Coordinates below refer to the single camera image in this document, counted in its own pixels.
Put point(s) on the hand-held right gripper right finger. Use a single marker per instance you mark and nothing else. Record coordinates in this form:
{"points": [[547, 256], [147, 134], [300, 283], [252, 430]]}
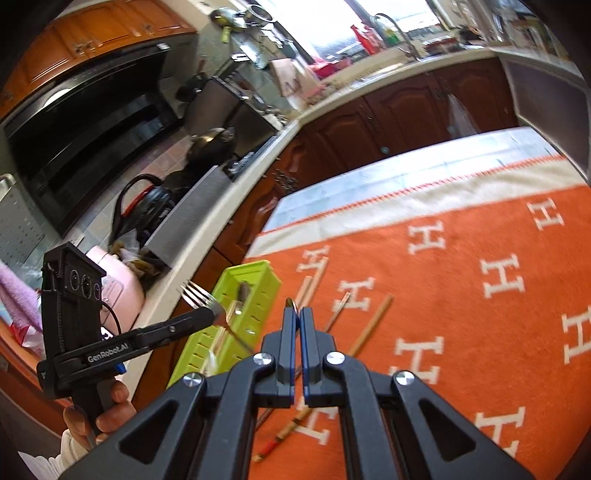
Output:
{"points": [[305, 337]]}

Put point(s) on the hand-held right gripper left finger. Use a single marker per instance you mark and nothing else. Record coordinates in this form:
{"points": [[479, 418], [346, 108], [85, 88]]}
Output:
{"points": [[292, 337]]}

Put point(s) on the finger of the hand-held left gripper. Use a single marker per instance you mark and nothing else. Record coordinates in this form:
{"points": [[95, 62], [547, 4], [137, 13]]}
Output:
{"points": [[184, 325]]}

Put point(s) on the metal fork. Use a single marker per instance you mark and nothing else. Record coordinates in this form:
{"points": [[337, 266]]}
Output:
{"points": [[198, 295]]}

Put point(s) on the small metal spoon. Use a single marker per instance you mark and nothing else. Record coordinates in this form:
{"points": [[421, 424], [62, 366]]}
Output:
{"points": [[290, 302]]}

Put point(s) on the green plastic utensil tray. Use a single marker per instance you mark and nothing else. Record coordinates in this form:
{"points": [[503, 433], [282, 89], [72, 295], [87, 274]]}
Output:
{"points": [[258, 281]]}

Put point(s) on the person's left hand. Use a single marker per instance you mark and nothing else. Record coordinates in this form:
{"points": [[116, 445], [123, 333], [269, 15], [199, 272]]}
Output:
{"points": [[117, 406]]}

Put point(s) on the dark-banded light wooden chopstick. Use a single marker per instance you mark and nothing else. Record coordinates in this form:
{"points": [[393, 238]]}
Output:
{"points": [[318, 277]]}

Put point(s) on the purple cloth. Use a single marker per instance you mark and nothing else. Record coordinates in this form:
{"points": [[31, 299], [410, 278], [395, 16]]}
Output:
{"points": [[18, 295]]}

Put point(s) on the medium metal spoon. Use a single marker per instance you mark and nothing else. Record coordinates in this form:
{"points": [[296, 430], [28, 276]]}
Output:
{"points": [[242, 291]]}

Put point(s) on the pink rice cooker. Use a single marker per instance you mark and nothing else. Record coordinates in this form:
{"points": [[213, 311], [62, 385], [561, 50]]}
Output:
{"points": [[120, 277]]}

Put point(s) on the steel splash guard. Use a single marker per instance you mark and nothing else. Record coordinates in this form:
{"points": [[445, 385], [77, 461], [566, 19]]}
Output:
{"points": [[189, 221]]}

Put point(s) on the black pressure cooker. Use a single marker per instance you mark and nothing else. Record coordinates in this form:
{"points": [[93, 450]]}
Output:
{"points": [[147, 203]]}

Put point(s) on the orange printed blanket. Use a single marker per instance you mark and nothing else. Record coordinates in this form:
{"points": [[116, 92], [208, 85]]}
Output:
{"points": [[438, 300]]}

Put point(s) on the light blue table cover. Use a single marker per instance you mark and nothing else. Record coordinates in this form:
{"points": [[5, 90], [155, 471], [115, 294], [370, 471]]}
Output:
{"points": [[392, 180]]}

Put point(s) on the dark wok with lid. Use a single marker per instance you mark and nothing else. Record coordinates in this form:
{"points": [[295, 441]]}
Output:
{"points": [[210, 147]]}

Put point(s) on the black range hood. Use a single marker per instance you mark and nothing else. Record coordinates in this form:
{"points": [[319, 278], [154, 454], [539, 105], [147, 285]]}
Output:
{"points": [[92, 138]]}

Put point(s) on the stainless steel countertop appliance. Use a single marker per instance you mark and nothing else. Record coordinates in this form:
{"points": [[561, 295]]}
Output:
{"points": [[231, 106]]}

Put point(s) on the brown wooden base cabinets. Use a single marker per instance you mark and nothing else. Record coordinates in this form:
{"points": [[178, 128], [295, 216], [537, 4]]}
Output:
{"points": [[369, 120]]}

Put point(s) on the light cutting board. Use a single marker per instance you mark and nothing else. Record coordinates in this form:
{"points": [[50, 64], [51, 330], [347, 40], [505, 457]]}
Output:
{"points": [[291, 78]]}

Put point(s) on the clear hanging plastic bag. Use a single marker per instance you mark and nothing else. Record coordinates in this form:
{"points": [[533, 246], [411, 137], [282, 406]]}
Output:
{"points": [[461, 115]]}

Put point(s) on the chrome kitchen faucet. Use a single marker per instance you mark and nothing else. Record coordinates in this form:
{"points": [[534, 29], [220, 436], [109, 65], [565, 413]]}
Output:
{"points": [[401, 32]]}

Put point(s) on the orange wooden wall cabinets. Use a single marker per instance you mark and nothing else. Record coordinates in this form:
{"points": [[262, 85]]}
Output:
{"points": [[92, 32]]}

